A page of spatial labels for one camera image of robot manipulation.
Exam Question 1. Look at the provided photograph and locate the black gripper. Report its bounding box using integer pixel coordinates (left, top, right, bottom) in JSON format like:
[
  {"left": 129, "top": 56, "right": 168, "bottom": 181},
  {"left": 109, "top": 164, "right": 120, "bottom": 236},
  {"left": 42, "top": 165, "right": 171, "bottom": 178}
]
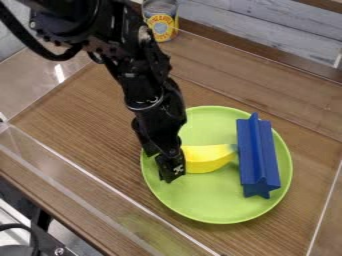
[{"left": 128, "top": 78, "right": 187, "bottom": 183}]

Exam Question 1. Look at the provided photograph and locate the yellow toy banana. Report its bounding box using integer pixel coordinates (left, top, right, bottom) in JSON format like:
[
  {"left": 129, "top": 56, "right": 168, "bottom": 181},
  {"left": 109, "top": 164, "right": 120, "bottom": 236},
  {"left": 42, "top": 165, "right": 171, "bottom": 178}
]
[{"left": 181, "top": 144, "right": 236, "bottom": 174}]

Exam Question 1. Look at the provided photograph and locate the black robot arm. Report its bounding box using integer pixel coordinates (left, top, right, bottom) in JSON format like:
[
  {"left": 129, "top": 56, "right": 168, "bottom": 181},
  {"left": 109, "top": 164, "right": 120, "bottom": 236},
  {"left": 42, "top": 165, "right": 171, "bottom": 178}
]
[{"left": 18, "top": 0, "right": 187, "bottom": 183}]

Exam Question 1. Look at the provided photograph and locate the green round plate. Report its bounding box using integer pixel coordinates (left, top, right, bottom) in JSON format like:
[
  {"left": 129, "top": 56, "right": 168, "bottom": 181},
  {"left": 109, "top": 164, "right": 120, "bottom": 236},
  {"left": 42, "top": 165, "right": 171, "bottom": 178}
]
[{"left": 140, "top": 106, "right": 292, "bottom": 224}]

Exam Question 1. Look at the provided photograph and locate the blue star-shaped block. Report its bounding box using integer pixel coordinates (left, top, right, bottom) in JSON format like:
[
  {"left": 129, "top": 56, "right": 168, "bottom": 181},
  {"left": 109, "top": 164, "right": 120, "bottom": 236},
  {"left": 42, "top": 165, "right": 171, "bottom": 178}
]
[{"left": 236, "top": 113, "right": 280, "bottom": 199}]

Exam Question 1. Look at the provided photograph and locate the black metal stand base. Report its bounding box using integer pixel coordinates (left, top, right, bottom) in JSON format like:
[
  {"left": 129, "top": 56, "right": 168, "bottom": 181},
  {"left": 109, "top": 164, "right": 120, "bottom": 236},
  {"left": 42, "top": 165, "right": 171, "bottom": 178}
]
[{"left": 29, "top": 230, "right": 77, "bottom": 256}]

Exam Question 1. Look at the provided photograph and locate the yellow labelled tin can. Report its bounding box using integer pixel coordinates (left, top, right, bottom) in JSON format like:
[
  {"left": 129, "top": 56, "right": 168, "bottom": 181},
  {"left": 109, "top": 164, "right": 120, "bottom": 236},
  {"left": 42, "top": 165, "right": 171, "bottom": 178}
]
[{"left": 141, "top": 0, "right": 179, "bottom": 43}]

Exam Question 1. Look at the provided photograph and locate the clear acrylic tray wall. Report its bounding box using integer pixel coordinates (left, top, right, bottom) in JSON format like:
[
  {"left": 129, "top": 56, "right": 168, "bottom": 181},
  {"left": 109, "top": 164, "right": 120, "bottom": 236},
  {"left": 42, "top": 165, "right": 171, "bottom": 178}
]
[{"left": 0, "top": 121, "right": 219, "bottom": 256}]

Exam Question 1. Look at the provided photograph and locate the black cable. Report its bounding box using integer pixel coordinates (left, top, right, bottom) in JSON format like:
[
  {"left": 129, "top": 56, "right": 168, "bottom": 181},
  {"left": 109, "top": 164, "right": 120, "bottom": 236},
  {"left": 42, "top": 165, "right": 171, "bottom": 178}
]
[{"left": 0, "top": 1, "right": 90, "bottom": 62}]

